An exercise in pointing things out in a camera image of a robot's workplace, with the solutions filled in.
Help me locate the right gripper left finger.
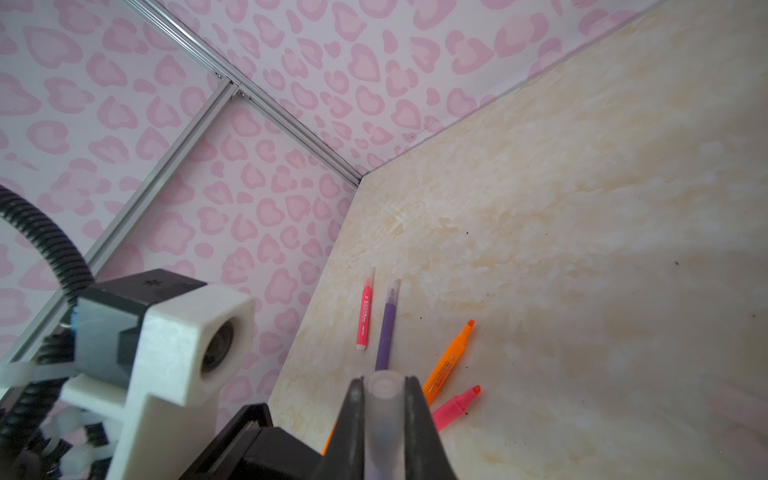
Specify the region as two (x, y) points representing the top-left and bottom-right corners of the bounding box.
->
(310, 378), (365, 480)

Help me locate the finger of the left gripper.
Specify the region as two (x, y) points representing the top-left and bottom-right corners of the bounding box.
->
(181, 403), (321, 480)

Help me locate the aluminium frame strut left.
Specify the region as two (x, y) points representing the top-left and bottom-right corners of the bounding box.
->
(1, 1), (354, 374)

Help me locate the orange highlighter pen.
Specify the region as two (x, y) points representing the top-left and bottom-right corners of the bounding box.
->
(321, 427), (335, 456)
(422, 319), (475, 406)

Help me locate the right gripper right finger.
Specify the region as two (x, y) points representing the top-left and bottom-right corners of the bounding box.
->
(404, 376), (457, 480)

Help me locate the pink highlighter pen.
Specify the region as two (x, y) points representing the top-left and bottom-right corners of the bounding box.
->
(432, 385), (482, 432)
(356, 283), (374, 351)

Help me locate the purple highlighter pen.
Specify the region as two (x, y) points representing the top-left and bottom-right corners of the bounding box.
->
(375, 302), (397, 371)

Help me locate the orange highlighter pen upper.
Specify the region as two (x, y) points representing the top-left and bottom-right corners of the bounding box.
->
(422, 319), (475, 406)

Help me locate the orange highlighter pen lower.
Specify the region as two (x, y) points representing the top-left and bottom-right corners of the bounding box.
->
(321, 427), (335, 456)

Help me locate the clear pen cap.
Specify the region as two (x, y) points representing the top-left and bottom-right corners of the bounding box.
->
(365, 267), (376, 289)
(386, 279), (401, 305)
(364, 370), (405, 479)

